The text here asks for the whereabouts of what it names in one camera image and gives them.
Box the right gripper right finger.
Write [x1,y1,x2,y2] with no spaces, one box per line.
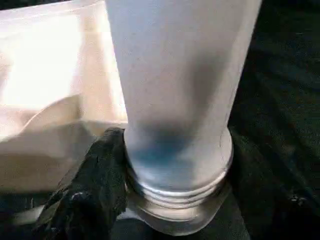
[228,127,320,240]

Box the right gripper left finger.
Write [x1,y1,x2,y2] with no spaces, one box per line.
[32,127,129,240]

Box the white plastic table top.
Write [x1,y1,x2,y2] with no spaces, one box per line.
[0,0,241,238]

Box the white plastic table leg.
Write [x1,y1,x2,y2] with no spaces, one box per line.
[104,0,264,204]

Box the black work mat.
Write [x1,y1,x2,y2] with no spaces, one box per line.
[0,0,320,240]

